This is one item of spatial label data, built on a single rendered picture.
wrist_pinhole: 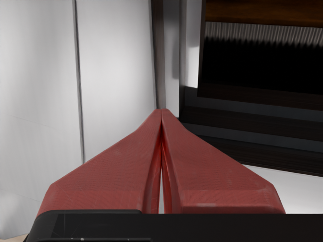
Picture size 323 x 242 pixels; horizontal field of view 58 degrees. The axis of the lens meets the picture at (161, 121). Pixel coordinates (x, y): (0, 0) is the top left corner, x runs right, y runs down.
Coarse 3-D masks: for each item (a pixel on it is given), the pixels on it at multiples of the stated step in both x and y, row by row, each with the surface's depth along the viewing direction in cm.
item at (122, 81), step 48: (96, 0) 11; (144, 0) 11; (192, 0) 13; (96, 48) 12; (144, 48) 12; (192, 48) 15; (96, 96) 14; (144, 96) 13; (192, 96) 17; (240, 96) 16; (288, 96) 16; (96, 144) 16; (240, 144) 15; (288, 144) 15
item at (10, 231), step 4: (0, 228) 26; (4, 228) 26; (8, 228) 26; (0, 232) 27; (4, 232) 27; (8, 232) 26; (12, 232) 26; (16, 232) 26; (20, 232) 26; (0, 236) 28; (4, 236) 27; (8, 236) 27; (12, 236) 27; (16, 236) 27
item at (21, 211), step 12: (0, 192) 22; (0, 204) 23; (12, 204) 23; (24, 204) 22; (36, 204) 22; (0, 216) 25; (12, 216) 24; (24, 216) 24; (12, 228) 26; (24, 228) 25
